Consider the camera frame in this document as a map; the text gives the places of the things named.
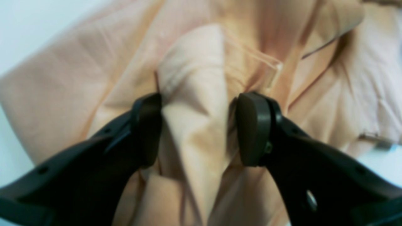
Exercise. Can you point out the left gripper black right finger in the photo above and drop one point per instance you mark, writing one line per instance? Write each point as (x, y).
(319, 185)

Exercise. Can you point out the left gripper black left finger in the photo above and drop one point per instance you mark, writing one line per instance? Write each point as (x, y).
(82, 184)

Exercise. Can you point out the peach T-shirt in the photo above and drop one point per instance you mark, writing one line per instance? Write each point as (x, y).
(334, 66)

